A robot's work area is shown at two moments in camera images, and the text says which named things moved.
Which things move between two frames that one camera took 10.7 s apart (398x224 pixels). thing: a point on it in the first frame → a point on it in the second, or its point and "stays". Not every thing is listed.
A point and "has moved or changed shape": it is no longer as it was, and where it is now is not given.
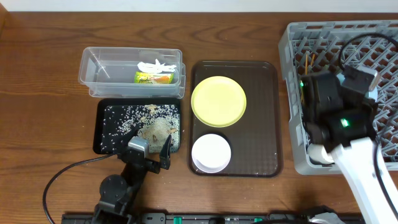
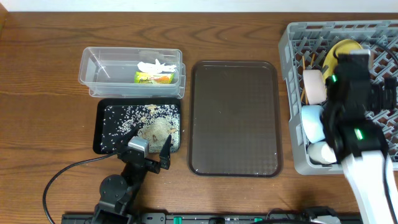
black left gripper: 152,165 stays
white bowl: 211,152 has moved or changed shape
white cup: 317,153 stays
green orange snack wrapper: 141,77 stays
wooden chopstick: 313,58 stays
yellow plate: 218,101 → 331,58
